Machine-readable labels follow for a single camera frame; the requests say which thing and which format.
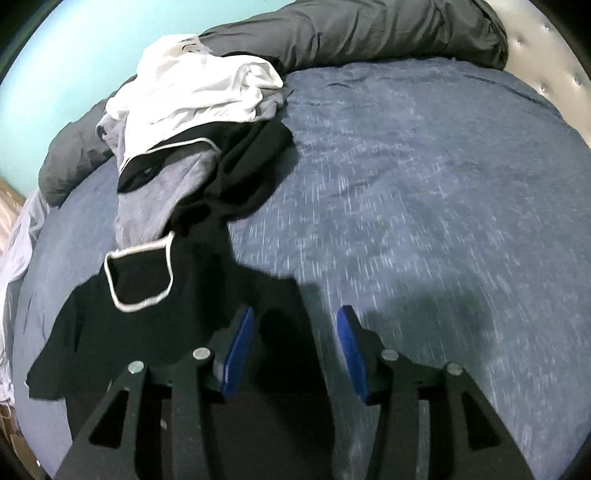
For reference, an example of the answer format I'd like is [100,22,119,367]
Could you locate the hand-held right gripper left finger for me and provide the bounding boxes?
[55,305,256,480]

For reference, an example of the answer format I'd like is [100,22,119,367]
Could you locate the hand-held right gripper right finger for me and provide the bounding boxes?
[336,305,536,480]

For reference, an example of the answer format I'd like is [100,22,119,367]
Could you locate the black white-trimmed T-shirt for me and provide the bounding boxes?
[25,233,338,480]

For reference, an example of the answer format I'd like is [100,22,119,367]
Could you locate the grey garment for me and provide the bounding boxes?
[95,85,294,250]

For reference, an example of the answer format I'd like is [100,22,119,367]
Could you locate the plain black garment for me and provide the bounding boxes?
[173,121,295,238]

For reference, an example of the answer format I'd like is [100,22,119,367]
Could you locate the black white-trimmed shorts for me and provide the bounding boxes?
[117,137,223,193]

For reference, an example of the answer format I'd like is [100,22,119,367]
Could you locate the light grey blanket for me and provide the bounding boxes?
[0,194,51,402]

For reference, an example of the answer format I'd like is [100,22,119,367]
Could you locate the pink striped curtain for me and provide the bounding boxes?
[0,196,21,259]

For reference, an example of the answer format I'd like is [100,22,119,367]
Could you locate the white garment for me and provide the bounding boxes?
[105,36,284,169]

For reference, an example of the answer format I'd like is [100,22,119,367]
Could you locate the wooden board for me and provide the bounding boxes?
[0,179,27,206]

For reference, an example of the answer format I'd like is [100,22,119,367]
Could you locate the dark grey rolled duvet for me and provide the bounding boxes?
[38,0,509,206]

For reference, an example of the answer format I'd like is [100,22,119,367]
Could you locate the cream tufted headboard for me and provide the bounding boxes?
[485,0,591,148]

